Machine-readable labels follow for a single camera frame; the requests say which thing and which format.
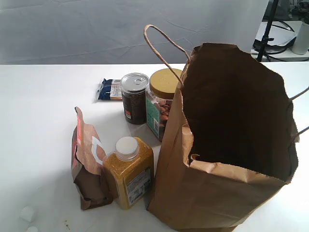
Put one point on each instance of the dark grain can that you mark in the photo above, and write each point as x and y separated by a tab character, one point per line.
133	87

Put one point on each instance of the large brown paper bag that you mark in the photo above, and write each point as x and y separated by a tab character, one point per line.
229	142

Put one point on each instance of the almond jar with gold lid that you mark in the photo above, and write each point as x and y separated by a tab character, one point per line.
159	96

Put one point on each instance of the blue flat snack packet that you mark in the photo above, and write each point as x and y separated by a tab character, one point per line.
109	90

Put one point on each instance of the yellow grain plastic bottle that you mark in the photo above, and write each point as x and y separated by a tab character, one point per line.
129	170

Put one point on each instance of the brown folded coffee pouch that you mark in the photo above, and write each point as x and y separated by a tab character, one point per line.
87	165

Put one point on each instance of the black tripod stand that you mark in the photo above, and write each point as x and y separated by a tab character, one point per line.
265	38

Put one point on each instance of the white paper sheet background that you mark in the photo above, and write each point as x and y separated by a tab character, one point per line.
280	33

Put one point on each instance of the white foam cube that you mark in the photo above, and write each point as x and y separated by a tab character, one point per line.
27	214
32	229

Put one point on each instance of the white cylinder container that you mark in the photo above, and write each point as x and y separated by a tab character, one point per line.
301	44

